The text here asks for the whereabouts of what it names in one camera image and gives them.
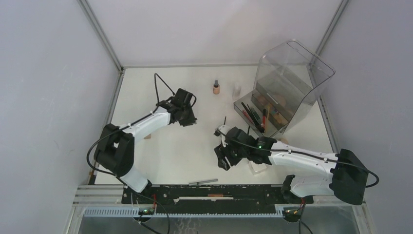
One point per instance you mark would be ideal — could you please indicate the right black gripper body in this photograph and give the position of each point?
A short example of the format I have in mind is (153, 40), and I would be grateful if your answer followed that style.
(233, 156)

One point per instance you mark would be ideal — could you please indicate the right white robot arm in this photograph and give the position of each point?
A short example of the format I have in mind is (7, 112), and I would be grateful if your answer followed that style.
(341, 174)

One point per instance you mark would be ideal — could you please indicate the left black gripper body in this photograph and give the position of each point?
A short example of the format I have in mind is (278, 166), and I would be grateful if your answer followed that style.
(187, 117)

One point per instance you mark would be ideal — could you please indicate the gold eyebrow pencil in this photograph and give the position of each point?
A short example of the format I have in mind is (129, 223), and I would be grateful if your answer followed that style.
(265, 129)

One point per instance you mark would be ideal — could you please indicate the clear acrylic organizer box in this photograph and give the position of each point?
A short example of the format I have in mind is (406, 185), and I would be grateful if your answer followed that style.
(289, 80)

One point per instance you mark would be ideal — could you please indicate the clear plastic bottle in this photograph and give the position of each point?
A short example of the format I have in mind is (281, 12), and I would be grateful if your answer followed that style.
(236, 92)

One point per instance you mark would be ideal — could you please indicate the red lip gloss black cap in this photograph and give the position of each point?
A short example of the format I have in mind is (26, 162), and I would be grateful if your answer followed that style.
(263, 124)

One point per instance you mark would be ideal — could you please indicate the black powder brush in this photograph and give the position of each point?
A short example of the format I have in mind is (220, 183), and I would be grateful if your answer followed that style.
(252, 117)

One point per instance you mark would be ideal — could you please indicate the red lip gloss silver cap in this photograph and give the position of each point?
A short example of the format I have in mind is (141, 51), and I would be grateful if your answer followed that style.
(247, 116)

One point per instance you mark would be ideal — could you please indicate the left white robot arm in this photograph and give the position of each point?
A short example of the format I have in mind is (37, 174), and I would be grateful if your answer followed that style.
(115, 148)

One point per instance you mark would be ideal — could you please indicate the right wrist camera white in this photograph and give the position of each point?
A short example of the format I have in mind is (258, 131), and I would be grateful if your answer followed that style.
(221, 131)

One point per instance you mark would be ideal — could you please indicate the foundation bottle with pump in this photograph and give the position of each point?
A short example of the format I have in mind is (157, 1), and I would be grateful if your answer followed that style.
(216, 87)

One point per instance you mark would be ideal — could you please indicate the black concealer tube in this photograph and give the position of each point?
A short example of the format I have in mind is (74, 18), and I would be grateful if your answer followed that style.
(256, 115)

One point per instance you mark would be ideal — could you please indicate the black mounting rail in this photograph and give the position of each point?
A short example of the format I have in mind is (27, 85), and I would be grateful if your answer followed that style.
(258, 199)

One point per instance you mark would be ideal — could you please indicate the white cube box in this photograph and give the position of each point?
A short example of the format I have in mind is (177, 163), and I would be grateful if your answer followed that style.
(257, 168)

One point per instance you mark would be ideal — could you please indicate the silver and red lip pencils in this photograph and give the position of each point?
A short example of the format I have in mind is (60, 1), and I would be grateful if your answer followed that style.
(203, 182)

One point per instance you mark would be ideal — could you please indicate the gold round jar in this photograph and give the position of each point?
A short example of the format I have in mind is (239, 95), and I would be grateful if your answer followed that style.
(283, 140)

